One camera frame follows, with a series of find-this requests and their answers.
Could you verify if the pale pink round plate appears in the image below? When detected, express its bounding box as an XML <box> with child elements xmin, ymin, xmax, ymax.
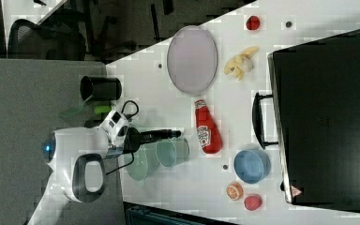
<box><xmin>167</xmin><ymin>25</ymin><xmax>218</xmax><ymax>97</ymax></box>

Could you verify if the small black cylinder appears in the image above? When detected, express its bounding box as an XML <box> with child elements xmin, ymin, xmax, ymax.
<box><xmin>84</xmin><ymin>119</ymin><xmax>101</xmax><ymax>128</ymax></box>

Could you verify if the red strawberry toy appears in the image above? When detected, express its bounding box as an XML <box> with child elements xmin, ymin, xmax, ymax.
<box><xmin>244</xmin><ymin>194</ymin><xmax>263</xmax><ymax>211</ymax></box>

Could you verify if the black office chair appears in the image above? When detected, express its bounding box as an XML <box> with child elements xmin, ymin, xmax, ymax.
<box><xmin>7</xmin><ymin>19</ymin><xmax>86</xmax><ymax>61</ymax></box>

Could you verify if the teal storage crate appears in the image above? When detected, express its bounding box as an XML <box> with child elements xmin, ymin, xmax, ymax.
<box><xmin>124</xmin><ymin>202</ymin><xmax>235</xmax><ymax>225</ymax></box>

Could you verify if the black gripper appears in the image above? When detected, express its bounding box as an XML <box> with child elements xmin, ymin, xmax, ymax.
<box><xmin>124</xmin><ymin>127</ymin><xmax>182</xmax><ymax>154</ymax></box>

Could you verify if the red tomato toy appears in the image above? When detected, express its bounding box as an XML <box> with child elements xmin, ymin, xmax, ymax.
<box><xmin>246</xmin><ymin>16</ymin><xmax>261</xmax><ymax>31</ymax></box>

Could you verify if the black cylindrical cup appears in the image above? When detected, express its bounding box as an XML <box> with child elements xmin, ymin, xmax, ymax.
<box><xmin>80</xmin><ymin>76</ymin><xmax>122</xmax><ymax>101</ymax></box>

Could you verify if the peeled banana toy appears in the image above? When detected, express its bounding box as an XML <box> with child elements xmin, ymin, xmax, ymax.
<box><xmin>224</xmin><ymin>46</ymin><xmax>259</xmax><ymax>81</ymax></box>

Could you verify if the black toaster oven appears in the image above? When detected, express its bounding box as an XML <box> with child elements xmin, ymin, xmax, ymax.
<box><xmin>267</xmin><ymin>29</ymin><xmax>360</xmax><ymax>213</ymax></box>

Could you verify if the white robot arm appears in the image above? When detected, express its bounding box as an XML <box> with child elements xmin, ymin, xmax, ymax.
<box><xmin>24</xmin><ymin>124</ymin><xmax>181</xmax><ymax>225</ymax></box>

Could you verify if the red ketchup bottle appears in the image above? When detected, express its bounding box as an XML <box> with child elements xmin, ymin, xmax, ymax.
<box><xmin>195</xmin><ymin>99</ymin><xmax>222</xmax><ymax>154</ymax></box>

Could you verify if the orange slice toy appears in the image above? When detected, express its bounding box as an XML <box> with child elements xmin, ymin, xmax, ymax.
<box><xmin>226</xmin><ymin>182</ymin><xmax>243</xmax><ymax>201</ymax></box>

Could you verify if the green bottle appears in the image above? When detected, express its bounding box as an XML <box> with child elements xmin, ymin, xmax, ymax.
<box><xmin>94</xmin><ymin>106</ymin><xmax>112</xmax><ymax>114</ymax></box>

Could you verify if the blue bowl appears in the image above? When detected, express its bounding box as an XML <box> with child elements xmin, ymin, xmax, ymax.
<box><xmin>233</xmin><ymin>149</ymin><xmax>271</xmax><ymax>184</ymax></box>

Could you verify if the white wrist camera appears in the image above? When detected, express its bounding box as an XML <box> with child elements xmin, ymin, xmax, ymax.
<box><xmin>100</xmin><ymin>110</ymin><xmax>129</xmax><ymax>146</ymax></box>

